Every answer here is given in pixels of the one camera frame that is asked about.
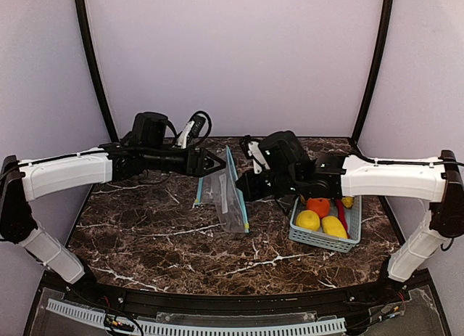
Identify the clear zip bag blue zipper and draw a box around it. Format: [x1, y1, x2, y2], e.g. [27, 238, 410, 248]
[212, 146, 249, 234]

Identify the round yellow lemon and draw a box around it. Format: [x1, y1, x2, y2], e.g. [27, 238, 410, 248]
[295, 210, 320, 231]

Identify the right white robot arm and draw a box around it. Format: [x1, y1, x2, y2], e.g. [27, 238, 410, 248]
[236, 131, 463, 282]

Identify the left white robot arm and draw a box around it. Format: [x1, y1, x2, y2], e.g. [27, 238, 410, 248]
[1, 111, 226, 284]

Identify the orange fruit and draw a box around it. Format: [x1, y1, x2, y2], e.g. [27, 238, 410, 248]
[306, 198, 331, 218]

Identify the light blue plastic basket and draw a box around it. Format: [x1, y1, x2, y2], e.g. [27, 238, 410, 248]
[289, 196, 363, 253]

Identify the yellow mango front right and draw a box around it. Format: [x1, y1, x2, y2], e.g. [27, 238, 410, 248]
[321, 216, 348, 239]

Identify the red chili pepper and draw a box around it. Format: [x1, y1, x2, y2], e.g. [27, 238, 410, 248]
[334, 199, 350, 239]

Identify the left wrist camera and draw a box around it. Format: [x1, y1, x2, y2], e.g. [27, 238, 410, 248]
[174, 110, 212, 149]

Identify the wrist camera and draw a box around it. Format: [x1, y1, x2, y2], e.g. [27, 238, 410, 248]
[239, 135, 270, 174]
[174, 110, 212, 149]

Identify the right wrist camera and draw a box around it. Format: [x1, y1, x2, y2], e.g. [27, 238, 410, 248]
[239, 135, 270, 174]

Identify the black front table rail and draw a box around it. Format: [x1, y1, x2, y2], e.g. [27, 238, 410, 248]
[65, 280, 399, 316]

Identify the slotted grey cable duct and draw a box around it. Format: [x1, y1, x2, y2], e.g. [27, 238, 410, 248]
[45, 298, 347, 335]

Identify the black frame post left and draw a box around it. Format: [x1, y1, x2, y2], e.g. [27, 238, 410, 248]
[74, 0, 119, 142]

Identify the black frame post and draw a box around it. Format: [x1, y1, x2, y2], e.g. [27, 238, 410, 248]
[74, 0, 119, 142]
[350, 0, 394, 147]

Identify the black frame post right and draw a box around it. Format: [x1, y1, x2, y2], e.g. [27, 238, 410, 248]
[350, 0, 394, 147]

